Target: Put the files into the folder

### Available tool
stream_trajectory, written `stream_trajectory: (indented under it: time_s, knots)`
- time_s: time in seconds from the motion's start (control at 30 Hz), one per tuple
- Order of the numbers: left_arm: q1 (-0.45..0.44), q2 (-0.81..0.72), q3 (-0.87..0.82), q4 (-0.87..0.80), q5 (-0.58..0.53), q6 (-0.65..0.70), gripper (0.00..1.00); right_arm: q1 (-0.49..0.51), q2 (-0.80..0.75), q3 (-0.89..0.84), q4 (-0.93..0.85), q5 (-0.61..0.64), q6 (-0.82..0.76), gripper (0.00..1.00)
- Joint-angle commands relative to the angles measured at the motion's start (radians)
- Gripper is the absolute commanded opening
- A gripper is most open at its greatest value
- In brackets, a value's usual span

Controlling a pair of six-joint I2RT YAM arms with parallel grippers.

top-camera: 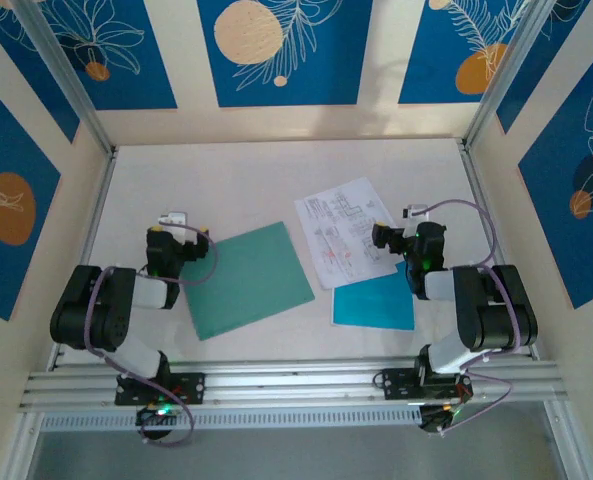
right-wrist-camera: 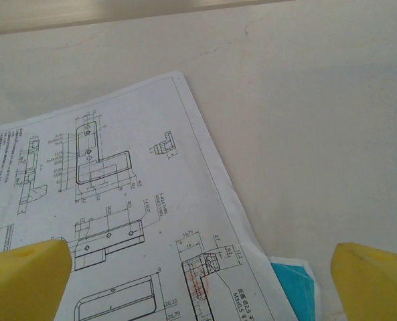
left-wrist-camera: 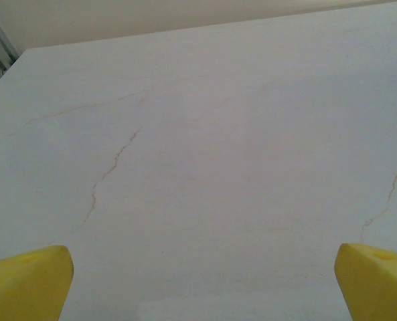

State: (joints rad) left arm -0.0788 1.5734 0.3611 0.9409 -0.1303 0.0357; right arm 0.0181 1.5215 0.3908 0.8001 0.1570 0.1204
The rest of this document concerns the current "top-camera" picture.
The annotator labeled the white engineering drawing sheet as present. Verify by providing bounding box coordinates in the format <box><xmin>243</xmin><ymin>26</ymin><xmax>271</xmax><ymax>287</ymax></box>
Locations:
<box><xmin>294</xmin><ymin>176</ymin><xmax>399</xmax><ymax>290</ymax></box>

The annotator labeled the green folder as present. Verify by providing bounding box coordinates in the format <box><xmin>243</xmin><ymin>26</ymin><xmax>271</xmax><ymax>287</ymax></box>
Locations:
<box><xmin>179</xmin><ymin>221</ymin><xmax>317</xmax><ymax>342</ymax></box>

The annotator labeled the blue plastic sheet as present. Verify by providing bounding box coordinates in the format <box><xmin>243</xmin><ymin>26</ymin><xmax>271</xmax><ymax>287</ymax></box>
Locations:
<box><xmin>330</xmin><ymin>261</ymin><xmax>417</xmax><ymax>333</ymax></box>

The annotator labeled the black right controller box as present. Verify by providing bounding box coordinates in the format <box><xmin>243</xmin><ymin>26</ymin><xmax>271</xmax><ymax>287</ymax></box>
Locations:
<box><xmin>417</xmin><ymin>402</ymin><xmax>466</xmax><ymax>435</ymax></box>

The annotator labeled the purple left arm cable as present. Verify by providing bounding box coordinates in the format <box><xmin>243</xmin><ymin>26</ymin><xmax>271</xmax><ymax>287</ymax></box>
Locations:
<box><xmin>84</xmin><ymin>223</ymin><xmax>221</xmax><ymax>448</ymax></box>

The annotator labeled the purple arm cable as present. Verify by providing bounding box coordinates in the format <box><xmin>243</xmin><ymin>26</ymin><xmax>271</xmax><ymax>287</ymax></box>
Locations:
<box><xmin>84</xmin><ymin>223</ymin><xmax>221</xmax><ymax>448</ymax></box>
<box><xmin>415</xmin><ymin>198</ymin><xmax>522</xmax><ymax>434</ymax></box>

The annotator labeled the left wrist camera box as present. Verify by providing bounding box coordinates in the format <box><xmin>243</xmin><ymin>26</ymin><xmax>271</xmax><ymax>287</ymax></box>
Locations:
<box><xmin>156</xmin><ymin>211</ymin><xmax>190</xmax><ymax>228</ymax></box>

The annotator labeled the aluminium side rail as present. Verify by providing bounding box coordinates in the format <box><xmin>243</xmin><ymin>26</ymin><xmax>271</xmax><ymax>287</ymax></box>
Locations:
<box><xmin>456</xmin><ymin>139</ymin><xmax>541</xmax><ymax>360</ymax></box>
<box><xmin>48</xmin><ymin>149</ymin><xmax>119</xmax><ymax>372</ymax></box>

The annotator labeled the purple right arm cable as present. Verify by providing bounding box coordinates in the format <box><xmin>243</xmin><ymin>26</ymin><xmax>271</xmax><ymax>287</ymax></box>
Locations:
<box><xmin>415</xmin><ymin>198</ymin><xmax>522</xmax><ymax>434</ymax></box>

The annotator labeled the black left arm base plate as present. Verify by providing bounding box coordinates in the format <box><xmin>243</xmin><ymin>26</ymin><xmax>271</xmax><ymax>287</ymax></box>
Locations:
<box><xmin>114</xmin><ymin>372</ymin><xmax>208</xmax><ymax>407</ymax></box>

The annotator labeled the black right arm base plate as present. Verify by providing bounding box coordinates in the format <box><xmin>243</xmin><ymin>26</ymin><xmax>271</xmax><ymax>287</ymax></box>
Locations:
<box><xmin>379</xmin><ymin>366</ymin><xmax>475</xmax><ymax>402</ymax></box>

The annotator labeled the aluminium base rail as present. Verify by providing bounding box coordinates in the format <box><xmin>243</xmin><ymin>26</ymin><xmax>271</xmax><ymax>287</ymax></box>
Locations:
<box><xmin>18</xmin><ymin>357</ymin><xmax>563</xmax><ymax>415</ymax></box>

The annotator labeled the aluminium frame post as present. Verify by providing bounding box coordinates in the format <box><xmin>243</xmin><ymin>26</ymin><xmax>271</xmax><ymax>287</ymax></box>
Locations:
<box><xmin>11</xmin><ymin>0</ymin><xmax>118</xmax><ymax>155</ymax></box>
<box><xmin>461</xmin><ymin>0</ymin><xmax>586</xmax><ymax>151</ymax></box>

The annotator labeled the grey slotted cable duct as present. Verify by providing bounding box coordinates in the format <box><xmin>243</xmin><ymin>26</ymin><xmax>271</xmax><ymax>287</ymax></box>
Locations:
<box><xmin>39</xmin><ymin>408</ymin><xmax>423</xmax><ymax>432</ymax></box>

